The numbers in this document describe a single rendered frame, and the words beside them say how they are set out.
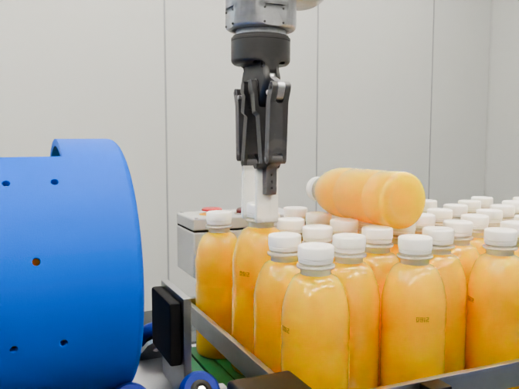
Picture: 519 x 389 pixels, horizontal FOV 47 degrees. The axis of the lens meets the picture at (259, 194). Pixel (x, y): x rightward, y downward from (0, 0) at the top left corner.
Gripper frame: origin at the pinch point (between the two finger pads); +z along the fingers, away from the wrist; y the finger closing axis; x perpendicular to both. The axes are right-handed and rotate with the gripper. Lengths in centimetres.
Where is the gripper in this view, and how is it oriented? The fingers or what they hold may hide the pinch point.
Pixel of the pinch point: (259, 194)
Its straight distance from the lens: 77.9
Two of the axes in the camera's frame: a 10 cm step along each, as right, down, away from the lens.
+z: -0.1, 10.0, 0.9
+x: 9.2, -0.3, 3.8
